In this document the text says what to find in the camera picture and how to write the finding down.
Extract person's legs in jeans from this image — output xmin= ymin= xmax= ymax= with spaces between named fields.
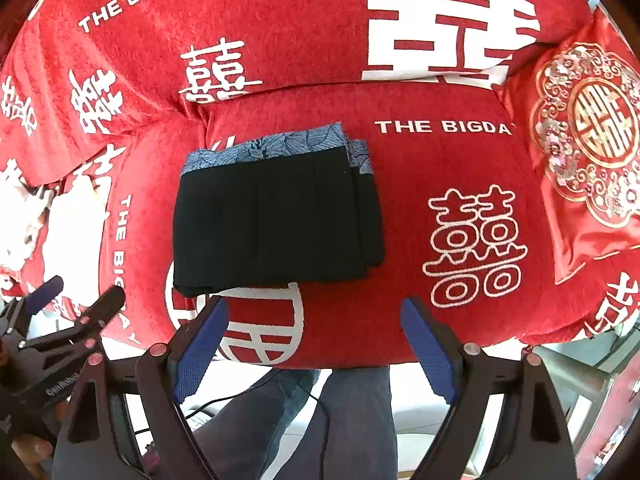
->
xmin=192 ymin=366 xmax=399 ymax=480

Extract red embroidered cushion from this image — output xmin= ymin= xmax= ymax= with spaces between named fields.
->
xmin=496 ymin=9 xmax=639 ymax=283

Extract red sofa with white characters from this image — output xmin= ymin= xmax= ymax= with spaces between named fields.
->
xmin=1 ymin=0 xmax=639 ymax=367

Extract person's left hand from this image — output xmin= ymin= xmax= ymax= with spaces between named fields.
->
xmin=1 ymin=431 xmax=54 ymax=480

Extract black pants grey waistband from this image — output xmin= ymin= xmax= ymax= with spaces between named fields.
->
xmin=172 ymin=122 xmax=385 ymax=297

